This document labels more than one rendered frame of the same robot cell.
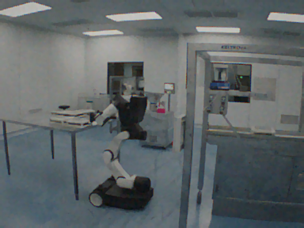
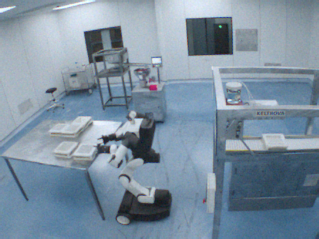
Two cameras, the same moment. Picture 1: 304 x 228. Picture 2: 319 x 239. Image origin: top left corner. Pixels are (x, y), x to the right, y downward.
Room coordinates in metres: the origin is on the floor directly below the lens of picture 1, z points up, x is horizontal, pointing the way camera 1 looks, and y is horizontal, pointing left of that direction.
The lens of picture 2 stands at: (0.64, 0.23, 2.36)
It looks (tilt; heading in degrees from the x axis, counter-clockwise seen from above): 27 degrees down; 353
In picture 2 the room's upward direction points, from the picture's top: 6 degrees counter-clockwise
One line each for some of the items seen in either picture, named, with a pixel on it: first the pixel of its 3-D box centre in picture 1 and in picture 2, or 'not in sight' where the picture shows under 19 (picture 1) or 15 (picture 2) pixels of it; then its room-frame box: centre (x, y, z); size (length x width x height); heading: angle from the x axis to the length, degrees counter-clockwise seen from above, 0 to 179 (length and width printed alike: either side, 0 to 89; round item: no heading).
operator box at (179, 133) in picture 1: (180, 133); (211, 193); (1.85, -0.21, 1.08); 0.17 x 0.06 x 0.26; 161
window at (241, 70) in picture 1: (228, 82); (209, 36); (7.48, -2.24, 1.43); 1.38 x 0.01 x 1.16; 72
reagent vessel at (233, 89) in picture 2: (220, 72); (233, 91); (2.56, -0.68, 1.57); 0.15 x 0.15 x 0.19
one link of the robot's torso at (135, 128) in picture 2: (131, 108); (140, 134); (2.80, 0.23, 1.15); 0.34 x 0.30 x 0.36; 163
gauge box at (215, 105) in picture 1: (216, 103); (231, 126); (2.48, -0.63, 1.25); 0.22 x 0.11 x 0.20; 71
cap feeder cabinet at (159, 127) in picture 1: (157, 128); (150, 102); (5.49, -0.11, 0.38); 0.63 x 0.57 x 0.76; 72
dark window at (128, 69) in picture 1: (124, 78); (104, 45); (8.53, 0.96, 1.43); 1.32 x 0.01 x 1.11; 72
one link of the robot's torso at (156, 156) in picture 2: (134, 131); (146, 155); (2.79, 0.20, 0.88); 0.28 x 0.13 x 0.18; 73
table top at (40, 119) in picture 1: (59, 119); (60, 139); (3.51, 1.35, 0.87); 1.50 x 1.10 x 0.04; 67
